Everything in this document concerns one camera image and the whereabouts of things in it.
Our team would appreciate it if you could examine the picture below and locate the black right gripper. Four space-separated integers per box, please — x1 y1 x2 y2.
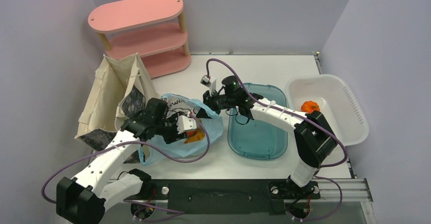
198 89 237 119

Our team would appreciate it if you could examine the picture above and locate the yellow-orange bumpy food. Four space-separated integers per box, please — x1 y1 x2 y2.
184 129 205 144

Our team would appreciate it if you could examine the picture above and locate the light blue plastic grocery bag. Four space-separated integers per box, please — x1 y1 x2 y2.
147 93 224 161

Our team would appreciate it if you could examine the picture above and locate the small orange pumpkin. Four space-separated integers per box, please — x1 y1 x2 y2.
301 101 320 113

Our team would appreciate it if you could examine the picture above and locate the orange mandarin fruit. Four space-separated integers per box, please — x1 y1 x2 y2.
187 130 197 138

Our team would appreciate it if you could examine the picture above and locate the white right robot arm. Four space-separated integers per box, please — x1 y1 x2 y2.
200 75 337 198

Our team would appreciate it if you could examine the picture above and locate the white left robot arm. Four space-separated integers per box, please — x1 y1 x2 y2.
55 98 197 223

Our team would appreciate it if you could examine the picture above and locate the beige canvas tote bag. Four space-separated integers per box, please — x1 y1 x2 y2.
75 53 160 151

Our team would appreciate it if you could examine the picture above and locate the teal transparent plastic tub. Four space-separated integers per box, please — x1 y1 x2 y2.
227 82 289 161

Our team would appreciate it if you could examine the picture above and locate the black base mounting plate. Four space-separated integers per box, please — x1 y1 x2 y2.
129 179 321 215

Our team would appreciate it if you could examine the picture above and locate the pink three-tier shelf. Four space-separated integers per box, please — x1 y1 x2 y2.
88 0 192 78

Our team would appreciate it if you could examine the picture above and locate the white plastic basket tub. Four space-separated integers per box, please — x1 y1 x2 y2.
285 74 369 146

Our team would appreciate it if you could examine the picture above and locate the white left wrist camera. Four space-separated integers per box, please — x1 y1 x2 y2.
176 115 198 135

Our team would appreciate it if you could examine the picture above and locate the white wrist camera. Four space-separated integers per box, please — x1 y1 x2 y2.
200 75 217 90
176 115 198 135

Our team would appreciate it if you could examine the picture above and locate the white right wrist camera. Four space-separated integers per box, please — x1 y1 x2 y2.
200 75 217 90

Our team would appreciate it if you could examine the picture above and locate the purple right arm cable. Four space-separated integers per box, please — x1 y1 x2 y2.
206 58 349 222

